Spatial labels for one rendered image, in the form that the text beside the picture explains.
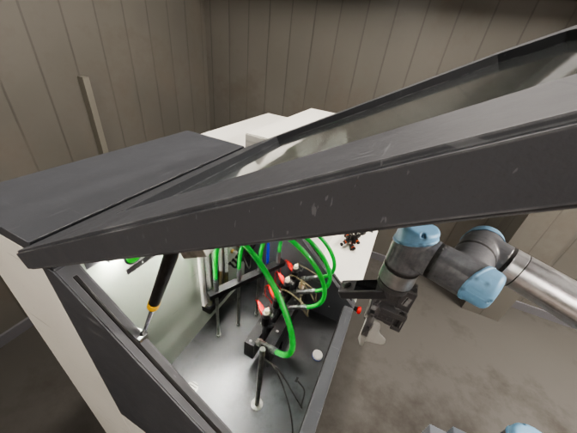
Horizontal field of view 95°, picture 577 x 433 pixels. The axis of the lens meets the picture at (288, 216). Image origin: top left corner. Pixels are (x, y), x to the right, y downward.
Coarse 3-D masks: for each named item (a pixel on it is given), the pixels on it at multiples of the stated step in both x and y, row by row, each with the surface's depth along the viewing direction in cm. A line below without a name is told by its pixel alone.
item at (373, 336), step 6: (366, 318) 65; (378, 324) 64; (372, 330) 65; (378, 330) 64; (360, 336) 66; (372, 336) 65; (378, 336) 64; (360, 342) 67; (372, 342) 65; (378, 342) 65; (384, 342) 64
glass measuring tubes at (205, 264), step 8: (224, 248) 99; (208, 256) 89; (224, 256) 101; (200, 264) 91; (208, 264) 91; (224, 264) 104; (200, 272) 93; (208, 272) 93; (224, 272) 106; (200, 280) 95; (208, 280) 95; (224, 280) 109; (200, 288) 98; (208, 288) 97; (224, 296) 110; (208, 304) 102; (208, 312) 103
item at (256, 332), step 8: (296, 288) 113; (304, 288) 114; (296, 296) 109; (304, 296) 116; (296, 304) 106; (272, 312) 102; (288, 312) 103; (296, 312) 110; (280, 320) 99; (256, 328) 95; (280, 328) 96; (248, 336) 92; (256, 336) 93; (272, 336) 93; (280, 336) 94; (248, 344) 90; (272, 344) 91; (280, 344) 99; (248, 352) 93; (256, 352) 95
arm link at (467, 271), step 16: (448, 256) 48; (464, 256) 48; (480, 256) 48; (432, 272) 49; (448, 272) 47; (464, 272) 46; (480, 272) 45; (496, 272) 45; (448, 288) 48; (464, 288) 46; (480, 288) 44; (496, 288) 43; (480, 304) 45
